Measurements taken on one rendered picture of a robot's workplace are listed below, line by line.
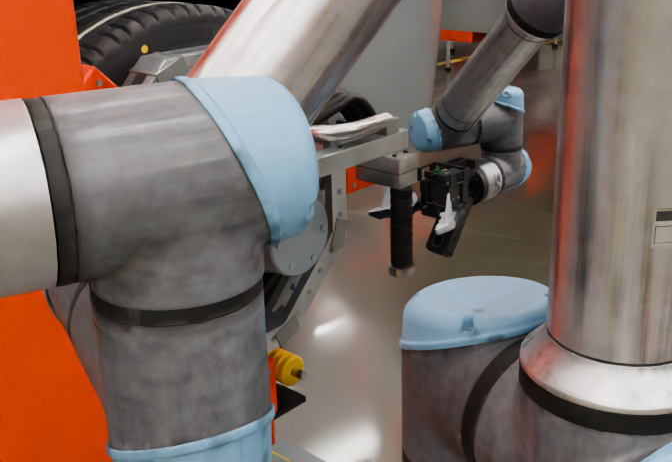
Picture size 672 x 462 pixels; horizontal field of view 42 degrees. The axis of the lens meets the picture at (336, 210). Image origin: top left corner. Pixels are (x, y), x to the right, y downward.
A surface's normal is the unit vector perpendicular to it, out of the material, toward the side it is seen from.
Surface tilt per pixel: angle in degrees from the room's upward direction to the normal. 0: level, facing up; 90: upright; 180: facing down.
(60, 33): 90
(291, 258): 90
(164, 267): 90
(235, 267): 90
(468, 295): 8
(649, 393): 47
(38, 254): 111
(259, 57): 65
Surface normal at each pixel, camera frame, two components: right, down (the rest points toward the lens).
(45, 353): 0.75, 0.20
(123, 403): -0.58, 0.29
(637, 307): -0.13, 0.33
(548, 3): -0.44, 0.48
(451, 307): -0.07, -0.98
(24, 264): 0.44, 0.60
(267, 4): -0.42, -0.34
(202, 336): 0.43, 0.28
